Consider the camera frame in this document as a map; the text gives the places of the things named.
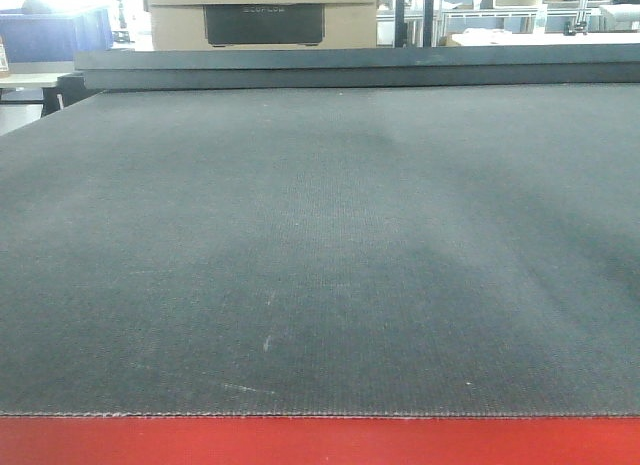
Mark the black conveyor belt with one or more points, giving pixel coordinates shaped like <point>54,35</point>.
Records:
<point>459,251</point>

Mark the white background table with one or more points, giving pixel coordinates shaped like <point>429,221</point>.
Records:
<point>495,37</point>

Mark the cardboard box with black print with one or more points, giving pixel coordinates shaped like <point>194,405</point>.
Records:
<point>262,24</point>

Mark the left grey desk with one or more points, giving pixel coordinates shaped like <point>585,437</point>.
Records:
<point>54,98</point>

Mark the blue crate on table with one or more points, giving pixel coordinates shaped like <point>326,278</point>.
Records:
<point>54,37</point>

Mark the black vertical post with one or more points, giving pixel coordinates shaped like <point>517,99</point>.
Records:
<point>414,23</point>

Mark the dark conveyor side rail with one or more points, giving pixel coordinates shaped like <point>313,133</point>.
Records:
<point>359,68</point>

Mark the red conveyor frame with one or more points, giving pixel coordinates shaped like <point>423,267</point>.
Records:
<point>279,440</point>

